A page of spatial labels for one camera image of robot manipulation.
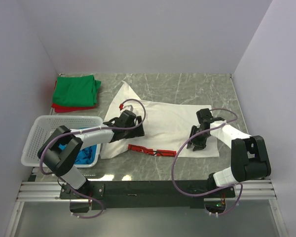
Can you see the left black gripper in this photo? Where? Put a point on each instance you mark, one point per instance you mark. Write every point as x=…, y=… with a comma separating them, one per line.
x=135, y=129

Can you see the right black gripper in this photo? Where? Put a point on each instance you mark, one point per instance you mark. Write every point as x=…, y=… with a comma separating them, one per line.
x=200, y=136

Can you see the white t shirt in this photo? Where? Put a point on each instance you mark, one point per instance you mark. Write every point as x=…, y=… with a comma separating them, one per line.
x=167, y=126

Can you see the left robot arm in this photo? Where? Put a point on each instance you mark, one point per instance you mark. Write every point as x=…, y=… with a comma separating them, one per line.
x=58, y=154

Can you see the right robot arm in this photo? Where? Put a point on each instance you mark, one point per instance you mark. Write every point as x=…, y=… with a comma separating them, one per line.
x=249, y=157

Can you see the blue t shirt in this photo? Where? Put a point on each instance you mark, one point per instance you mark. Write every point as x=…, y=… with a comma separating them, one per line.
x=87, y=156

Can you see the green folded t shirt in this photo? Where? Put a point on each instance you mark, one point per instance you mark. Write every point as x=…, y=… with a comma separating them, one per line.
x=76, y=92

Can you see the red folded t shirt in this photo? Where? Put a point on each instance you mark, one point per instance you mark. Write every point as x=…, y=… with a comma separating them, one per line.
x=69, y=108

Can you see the white plastic basket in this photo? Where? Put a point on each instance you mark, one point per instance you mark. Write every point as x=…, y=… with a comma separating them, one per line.
x=44, y=126

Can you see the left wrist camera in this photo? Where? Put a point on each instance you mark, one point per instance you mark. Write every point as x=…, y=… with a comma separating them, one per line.
x=123, y=107

